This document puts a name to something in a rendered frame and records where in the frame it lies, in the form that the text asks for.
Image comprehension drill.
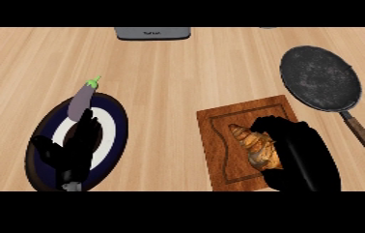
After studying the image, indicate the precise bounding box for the black frying pan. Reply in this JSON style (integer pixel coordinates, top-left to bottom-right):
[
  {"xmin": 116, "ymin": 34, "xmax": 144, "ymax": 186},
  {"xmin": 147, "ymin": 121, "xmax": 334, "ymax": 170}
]
[{"xmin": 278, "ymin": 44, "xmax": 365, "ymax": 148}]

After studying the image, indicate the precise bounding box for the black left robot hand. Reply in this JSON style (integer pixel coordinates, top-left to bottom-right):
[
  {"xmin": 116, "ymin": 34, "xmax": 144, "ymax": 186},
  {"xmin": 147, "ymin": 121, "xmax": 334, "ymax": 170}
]
[{"xmin": 28, "ymin": 107, "xmax": 104, "ymax": 190}]

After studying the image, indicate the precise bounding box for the brown wooden cutting board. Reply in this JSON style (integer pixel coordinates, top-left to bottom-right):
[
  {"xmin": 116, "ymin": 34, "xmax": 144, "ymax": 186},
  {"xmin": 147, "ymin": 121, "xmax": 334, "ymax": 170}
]
[{"xmin": 196, "ymin": 94, "xmax": 299, "ymax": 192}]

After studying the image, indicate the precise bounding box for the purple eggplant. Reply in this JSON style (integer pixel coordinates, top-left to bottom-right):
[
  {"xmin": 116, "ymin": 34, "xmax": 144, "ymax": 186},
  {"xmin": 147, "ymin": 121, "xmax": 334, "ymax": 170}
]
[{"xmin": 66, "ymin": 75, "xmax": 103, "ymax": 122}]

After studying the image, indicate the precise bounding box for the golden brown croissant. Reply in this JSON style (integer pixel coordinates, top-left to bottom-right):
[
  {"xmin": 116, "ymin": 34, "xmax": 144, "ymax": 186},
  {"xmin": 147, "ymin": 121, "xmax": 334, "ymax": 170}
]
[{"xmin": 228, "ymin": 123, "xmax": 284, "ymax": 171}]

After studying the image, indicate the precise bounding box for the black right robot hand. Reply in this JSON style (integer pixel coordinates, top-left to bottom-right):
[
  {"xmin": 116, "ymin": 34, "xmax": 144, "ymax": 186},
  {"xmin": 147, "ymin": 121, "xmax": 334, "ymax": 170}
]
[{"xmin": 250, "ymin": 115, "xmax": 343, "ymax": 192}]

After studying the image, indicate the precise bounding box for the dark blue and white plate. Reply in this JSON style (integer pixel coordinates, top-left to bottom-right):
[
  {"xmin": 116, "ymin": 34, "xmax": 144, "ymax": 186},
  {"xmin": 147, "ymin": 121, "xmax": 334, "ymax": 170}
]
[{"xmin": 23, "ymin": 92, "xmax": 129, "ymax": 192}]

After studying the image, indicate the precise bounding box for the grey appliance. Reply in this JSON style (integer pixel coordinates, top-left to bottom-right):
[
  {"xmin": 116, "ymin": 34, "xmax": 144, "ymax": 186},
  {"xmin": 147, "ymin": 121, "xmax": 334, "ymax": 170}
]
[{"xmin": 113, "ymin": 27, "xmax": 193, "ymax": 42}]

